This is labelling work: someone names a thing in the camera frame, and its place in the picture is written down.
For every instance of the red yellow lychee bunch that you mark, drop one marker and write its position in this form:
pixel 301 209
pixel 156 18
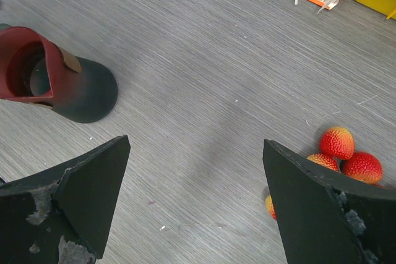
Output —
pixel 337 151

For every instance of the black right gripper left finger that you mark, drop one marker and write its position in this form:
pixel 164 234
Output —
pixel 64 214

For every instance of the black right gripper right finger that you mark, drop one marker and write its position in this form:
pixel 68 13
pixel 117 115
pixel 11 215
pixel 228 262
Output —
pixel 326 217

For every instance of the red black coffee server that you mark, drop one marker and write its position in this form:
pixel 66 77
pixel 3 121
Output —
pixel 36 71

